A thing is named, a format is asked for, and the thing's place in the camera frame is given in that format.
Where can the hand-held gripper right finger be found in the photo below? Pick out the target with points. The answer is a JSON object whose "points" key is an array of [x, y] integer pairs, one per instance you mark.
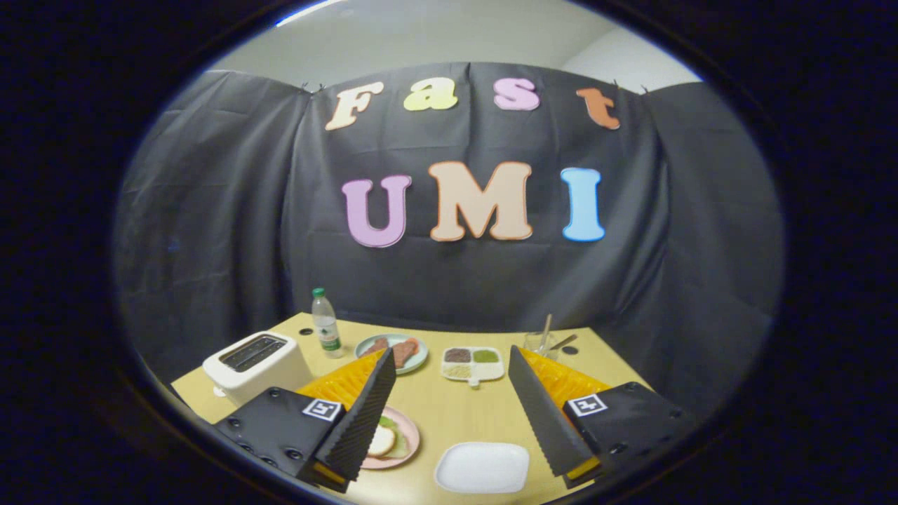
{"points": [[544, 421]]}

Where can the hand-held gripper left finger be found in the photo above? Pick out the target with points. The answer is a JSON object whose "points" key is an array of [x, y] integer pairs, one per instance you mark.
{"points": [[361, 421]]}

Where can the plain white bread slice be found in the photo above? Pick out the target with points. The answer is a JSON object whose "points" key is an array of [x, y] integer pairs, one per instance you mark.
{"points": [[382, 440]]}

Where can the green lettuce leaf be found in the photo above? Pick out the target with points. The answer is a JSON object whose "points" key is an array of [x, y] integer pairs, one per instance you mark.
{"points": [[401, 442]]}

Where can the pink plate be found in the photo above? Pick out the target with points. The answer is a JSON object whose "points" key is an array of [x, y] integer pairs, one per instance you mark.
{"points": [[412, 438]]}

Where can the white plate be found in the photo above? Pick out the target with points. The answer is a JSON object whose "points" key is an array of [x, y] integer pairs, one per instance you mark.
{"points": [[484, 468]]}

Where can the brown meat piece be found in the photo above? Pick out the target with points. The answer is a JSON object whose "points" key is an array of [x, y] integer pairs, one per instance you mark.
{"points": [[405, 351], [377, 346]]}

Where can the square clear glass cup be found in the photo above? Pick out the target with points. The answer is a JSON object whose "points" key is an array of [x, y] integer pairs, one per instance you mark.
{"points": [[537, 344]]}

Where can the wooden spoon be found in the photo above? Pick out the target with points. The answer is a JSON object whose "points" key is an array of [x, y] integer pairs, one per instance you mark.
{"points": [[565, 341]]}

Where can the pale green plate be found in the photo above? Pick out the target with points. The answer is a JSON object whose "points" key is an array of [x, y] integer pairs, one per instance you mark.
{"points": [[421, 359]]}

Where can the white divided spice dish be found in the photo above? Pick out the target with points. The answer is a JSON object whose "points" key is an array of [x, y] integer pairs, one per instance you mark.
{"points": [[471, 365]]}

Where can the wooden stick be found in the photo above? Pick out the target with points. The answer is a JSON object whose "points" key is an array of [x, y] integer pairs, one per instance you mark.
{"points": [[546, 326]]}

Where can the clear water bottle green cap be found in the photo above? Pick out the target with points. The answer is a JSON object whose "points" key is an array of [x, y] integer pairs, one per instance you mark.
{"points": [[326, 330]]}

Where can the white toaster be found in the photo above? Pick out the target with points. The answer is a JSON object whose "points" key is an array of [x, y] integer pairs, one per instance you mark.
{"points": [[273, 372]]}

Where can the black backdrop cloth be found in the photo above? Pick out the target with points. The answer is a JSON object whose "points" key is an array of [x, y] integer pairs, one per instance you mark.
{"points": [[210, 210]]}

